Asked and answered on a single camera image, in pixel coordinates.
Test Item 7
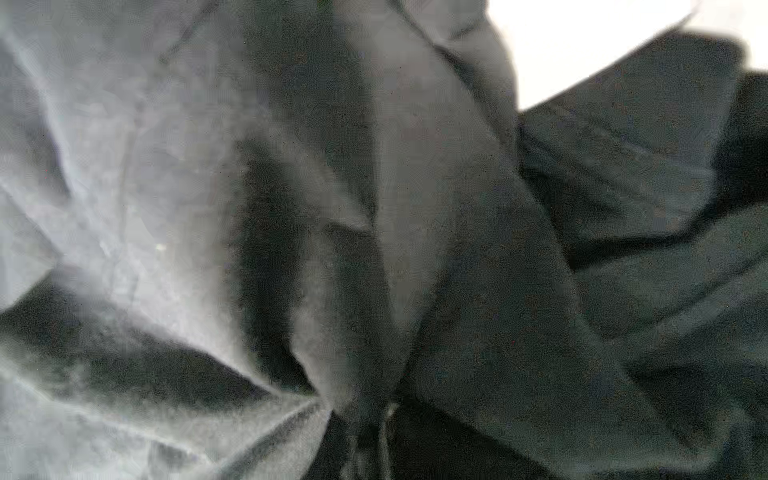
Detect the black t-shirt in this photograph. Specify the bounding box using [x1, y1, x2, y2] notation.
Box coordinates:
[1, 1, 767, 479]

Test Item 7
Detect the floral table mat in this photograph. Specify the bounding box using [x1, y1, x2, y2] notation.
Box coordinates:
[487, 0, 767, 110]

